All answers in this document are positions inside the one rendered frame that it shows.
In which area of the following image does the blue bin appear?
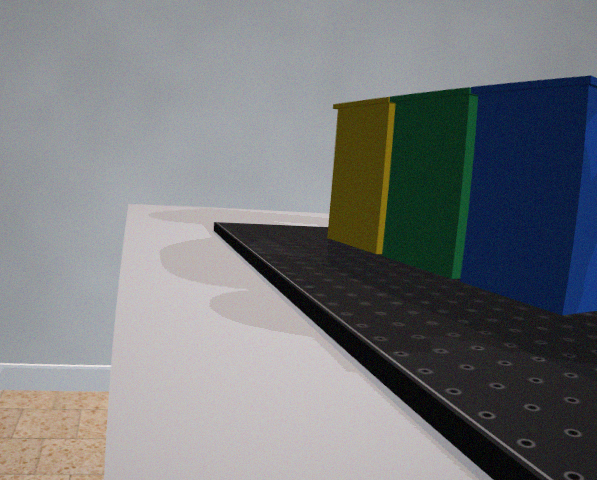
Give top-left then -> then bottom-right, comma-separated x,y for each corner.
460,76 -> 597,315

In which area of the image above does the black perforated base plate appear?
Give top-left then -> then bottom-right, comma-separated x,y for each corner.
214,222 -> 597,480

